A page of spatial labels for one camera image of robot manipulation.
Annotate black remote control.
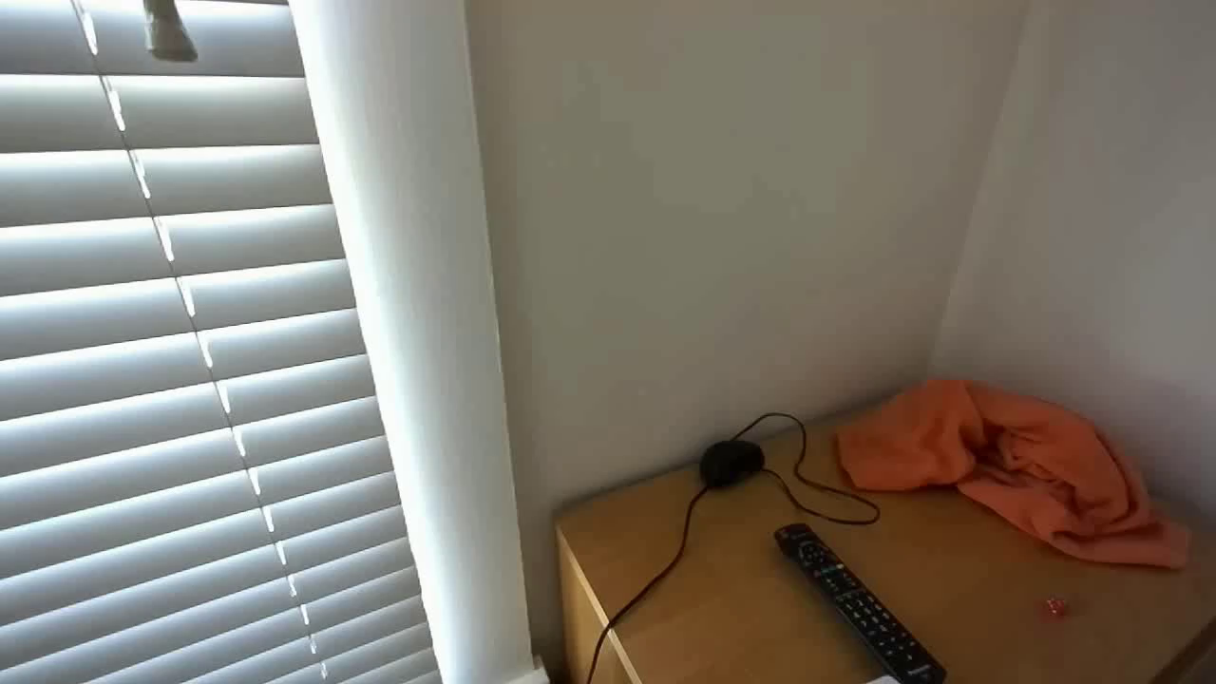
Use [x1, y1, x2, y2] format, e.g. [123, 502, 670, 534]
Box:
[774, 525, 945, 684]

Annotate orange towel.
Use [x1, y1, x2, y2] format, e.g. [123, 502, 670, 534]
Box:
[835, 380, 1191, 568]

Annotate wooden dresser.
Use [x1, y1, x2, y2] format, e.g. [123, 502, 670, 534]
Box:
[554, 426, 1216, 684]

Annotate black round device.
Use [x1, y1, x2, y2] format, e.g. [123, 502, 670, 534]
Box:
[701, 440, 763, 490]

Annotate thin black cable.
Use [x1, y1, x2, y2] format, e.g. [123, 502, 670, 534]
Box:
[578, 407, 885, 684]

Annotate small red dice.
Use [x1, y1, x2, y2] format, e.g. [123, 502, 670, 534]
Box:
[1043, 596, 1072, 622]

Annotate white window blinds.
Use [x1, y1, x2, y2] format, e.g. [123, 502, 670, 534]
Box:
[0, 0, 441, 684]

